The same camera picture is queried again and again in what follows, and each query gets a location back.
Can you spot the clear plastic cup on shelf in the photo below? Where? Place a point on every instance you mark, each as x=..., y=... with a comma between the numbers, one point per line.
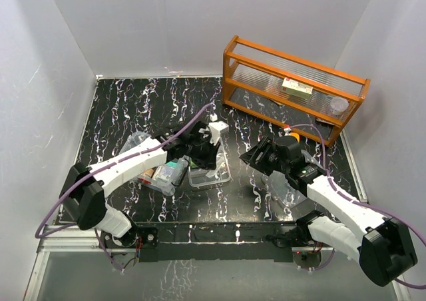
x=338, y=105

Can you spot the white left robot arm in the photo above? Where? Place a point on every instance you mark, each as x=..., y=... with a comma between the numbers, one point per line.
x=87, y=187

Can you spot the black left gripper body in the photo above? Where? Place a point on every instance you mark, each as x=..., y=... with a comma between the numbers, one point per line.
x=201, y=152

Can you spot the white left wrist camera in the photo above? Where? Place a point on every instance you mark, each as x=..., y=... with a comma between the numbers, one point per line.
x=217, y=129

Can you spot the clear compartment organizer tray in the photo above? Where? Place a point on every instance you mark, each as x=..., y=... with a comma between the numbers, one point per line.
x=199, y=178

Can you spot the black front mounting rail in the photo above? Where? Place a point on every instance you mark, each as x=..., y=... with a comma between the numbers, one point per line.
x=279, y=241

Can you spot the cream medicine box on shelf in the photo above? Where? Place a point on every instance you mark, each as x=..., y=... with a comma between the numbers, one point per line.
x=296, y=88

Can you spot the orange yellow tape roll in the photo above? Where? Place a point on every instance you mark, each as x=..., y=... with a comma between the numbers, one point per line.
x=296, y=136

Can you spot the clear medicine kit box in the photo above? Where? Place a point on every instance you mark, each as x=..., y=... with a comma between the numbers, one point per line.
x=166, y=188

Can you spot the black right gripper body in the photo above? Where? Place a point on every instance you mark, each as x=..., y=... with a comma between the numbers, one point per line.
x=279, y=164

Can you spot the teal topped packet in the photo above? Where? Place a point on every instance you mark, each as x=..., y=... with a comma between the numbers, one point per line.
x=168, y=172

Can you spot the orange wooden shelf rack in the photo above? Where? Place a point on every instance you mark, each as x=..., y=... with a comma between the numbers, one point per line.
x=280, y=88

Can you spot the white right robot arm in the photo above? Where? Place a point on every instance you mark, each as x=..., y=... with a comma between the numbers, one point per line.
x=382, y=246

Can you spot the brown syrup bottle orange cap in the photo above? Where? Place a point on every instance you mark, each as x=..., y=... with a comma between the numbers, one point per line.
x=146, y=175

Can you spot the clear kit box lid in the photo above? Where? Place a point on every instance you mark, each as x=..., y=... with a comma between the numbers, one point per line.
x=281, y=191

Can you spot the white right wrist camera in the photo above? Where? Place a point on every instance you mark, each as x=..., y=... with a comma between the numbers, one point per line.
x=287, y=130

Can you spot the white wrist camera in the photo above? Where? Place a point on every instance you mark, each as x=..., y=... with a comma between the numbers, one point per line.
x=217, y=129
x=287, y=130

